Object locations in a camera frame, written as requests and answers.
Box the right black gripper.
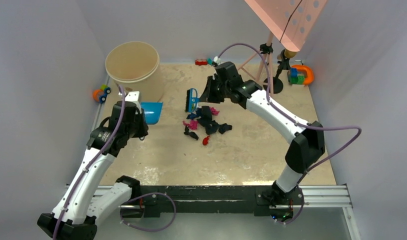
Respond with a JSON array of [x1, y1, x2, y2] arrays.
[[200, 75, 231, 104]]

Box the blue dustpan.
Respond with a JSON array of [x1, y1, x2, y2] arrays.
[[141, 102, 163, 125]]

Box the blue hand brush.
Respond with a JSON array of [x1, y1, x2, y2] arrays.
[[185, 88, 199, 113]]

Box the red paper scrap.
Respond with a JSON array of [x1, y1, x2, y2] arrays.
[[202, 135, 211, 146]]

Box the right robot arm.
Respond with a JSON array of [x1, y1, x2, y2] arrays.
[[200, 61, 326, 205]]

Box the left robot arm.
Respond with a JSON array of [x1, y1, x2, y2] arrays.
[[37, 100, 149, 240]]

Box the magenta paper scrap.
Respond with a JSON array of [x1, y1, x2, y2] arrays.
[[210, 107, 220, 116]]

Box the red toy block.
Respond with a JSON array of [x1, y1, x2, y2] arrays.
[[194, 58, 208, 66]]

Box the small blue paper scrap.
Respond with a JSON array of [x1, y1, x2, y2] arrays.
[[186, 112, 199, 120]]

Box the large black paper scrap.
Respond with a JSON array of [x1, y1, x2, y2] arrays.
[[195, 106, 233, 135]]

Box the small pink paper scrap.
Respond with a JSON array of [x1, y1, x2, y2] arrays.
[[182, 119, 198, 130]]

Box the orange toy car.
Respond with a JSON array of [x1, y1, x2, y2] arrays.
[[92, 84, 112, 104]]

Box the beige round bin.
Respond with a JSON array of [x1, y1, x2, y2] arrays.
[[105, 41, 164, 102]]

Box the black microphone stand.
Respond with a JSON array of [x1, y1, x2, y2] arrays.
[[260, 44, 297, 94]]

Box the pink music stand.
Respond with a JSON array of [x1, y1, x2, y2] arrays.
[[238, 0, 329, 85]]

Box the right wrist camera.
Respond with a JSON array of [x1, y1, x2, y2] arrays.
[[211, 56, 221, 67]]

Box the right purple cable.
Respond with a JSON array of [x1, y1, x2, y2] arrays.
[[218, 42, 362, 186]]

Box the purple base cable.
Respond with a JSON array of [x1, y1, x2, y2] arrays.
[[119, 192, 177, 233]]

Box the orange ring with blocks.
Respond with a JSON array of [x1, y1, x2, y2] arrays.
[[287, 64, 315, 86]]

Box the black base frame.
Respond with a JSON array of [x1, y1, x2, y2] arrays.
[[120, 185, 305, 222]]

